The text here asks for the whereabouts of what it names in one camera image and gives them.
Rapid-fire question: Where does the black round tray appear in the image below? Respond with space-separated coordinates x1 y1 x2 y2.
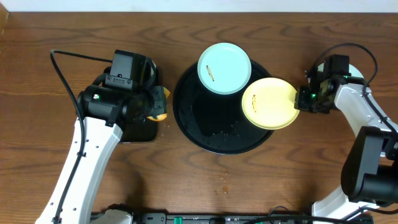
173 60 273 154

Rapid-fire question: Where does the yellow plate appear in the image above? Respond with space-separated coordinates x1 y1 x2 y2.
241 78 299 130

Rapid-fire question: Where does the black rectangular tray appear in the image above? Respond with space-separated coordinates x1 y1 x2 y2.
121 64 159 143

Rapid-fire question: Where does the green and yellow sponge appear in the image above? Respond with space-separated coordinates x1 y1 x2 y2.
147 86 170 122

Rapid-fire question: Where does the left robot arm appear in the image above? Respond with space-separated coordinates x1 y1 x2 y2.
36 50 169 223

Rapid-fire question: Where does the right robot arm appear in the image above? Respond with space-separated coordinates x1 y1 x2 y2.
294 54 397 221

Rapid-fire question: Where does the light blue plate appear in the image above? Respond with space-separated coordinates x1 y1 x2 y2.
318 63 364 78
197 42 251 95

